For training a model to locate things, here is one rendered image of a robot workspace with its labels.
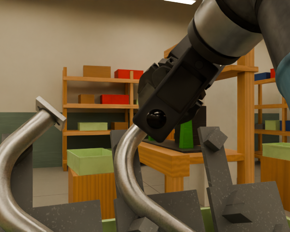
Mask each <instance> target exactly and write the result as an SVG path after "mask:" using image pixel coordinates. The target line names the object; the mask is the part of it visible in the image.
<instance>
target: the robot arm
mask: <svg viewBox="0 0 290 232"><path fill-rule="evenodd" d="M263 39H264V42H265V44H266V47H267V50H268V53H269V56H270V59H271V62H272V64H273V68H274V71H275V81H276V85H277V88H278V91H279V92H280V94H281V95H282V96H283V98H284V99H285V101H286V103H287V105H288V107H289V110H290V0H203V1H202V3H201V4H200V6H199V7H198V9H197V10H196V12H195V16H194V17H193V19H192V20H191V22H190V23H189V25H188V29H187V35H186V36H185V37H184V38H183V39H182V40H181V41H180V42H179V43H178V44H177V45H176V46H175V47H174V48H173V49H172V50H171V51H170V53H169V54H168V56H167V59H166V58H162V59H161V60H160V61H159V62H158V65H157V64H156V63H154V64H153V65H152V66H151V67H149V68H148V69H147V70H146V71H145V72H144V73H143V75H142V76H141V77H140V79H139V85H138V92H137V93H138V105H139V111H138V112H137V113H136V114H135V116H134V117H133V123H134V124H135V125H136V126H137V127H139V128H140V129H141V130H142V131H144V132H145V133H146V134H148V135H149V136H150V137H151V138H153V139H154V140H155V141H156V142H158V143H162V142H163V141H164V140H165V139H166V138H167V137H168V135H169V134H170V133H171V132H172V130H173V129H174V128H175V126H177V125H180V124H183V123H186V122H189V121H190V120H192V119H193V118H194V116H195V115H196V114H197V112H198V111H199V109H200V108H201V106H202V105H203V102H202V101H200V100H203V98H204V97H205V96H206V92H205V90H207V89H208V88H210V87H211V86H212V84H213V83H214V81H215V80H216V78H217V77H218V76H219V74H220V73H221V71H222V70H223V69H224V67H225V66H226V65H231V64H233V63H235V62H236V61H237V60H238V59H239V58H240V57H241V56H244V55H246V54H247V53H249V52H250V51H251V50H252V49H253V48H254V47H255V46H256V45H257V44H258V43H259V42H260V41H261V40H263ZM220 65H221V66H220Z"/></svg>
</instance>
